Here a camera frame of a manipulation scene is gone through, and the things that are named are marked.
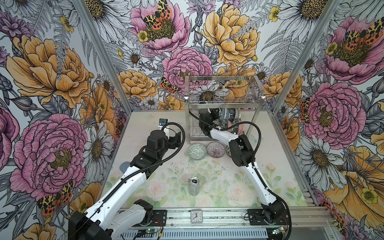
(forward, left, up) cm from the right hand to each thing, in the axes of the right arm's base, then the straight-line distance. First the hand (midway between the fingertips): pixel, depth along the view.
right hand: (219, 111), depth 105 cm
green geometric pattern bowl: (-25, +16, -11) cm, 31 cm away
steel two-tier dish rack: (+17, -1, +3) cm, 17 cm away
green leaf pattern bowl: (-6, -4, -7) cm, 10 cm away
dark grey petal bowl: (+3, -11, -7) cm, 13 cm away
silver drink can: (-50, +18, +1) cm, 53 cm away
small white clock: (-61, +17, -11) cm, 64 cm away
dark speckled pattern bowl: (-12, -11, -3) cm, 17 cm away
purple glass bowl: (-24, +4, -11) cm, 27 cm away
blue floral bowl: (-2, -6, -2) cm, 6 cm away
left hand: (-28, +29, +11) cm, 42 cm away
